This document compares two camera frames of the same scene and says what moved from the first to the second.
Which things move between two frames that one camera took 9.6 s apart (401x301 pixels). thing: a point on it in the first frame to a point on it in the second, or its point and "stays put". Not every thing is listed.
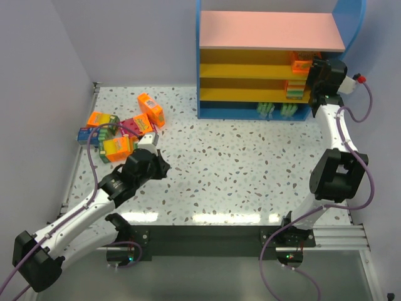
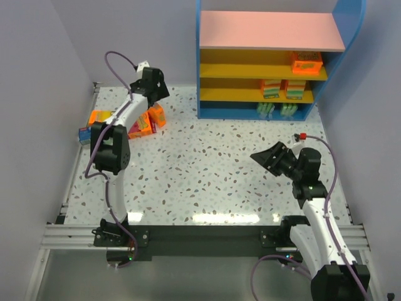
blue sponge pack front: [265, 110] stays put
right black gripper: [315, 75] to [277, 158]
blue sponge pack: [288, 110] stays put
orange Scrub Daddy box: [302, 61] stays put
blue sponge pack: [84, 134] stays put
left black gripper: [161, 167] to [157, 93]
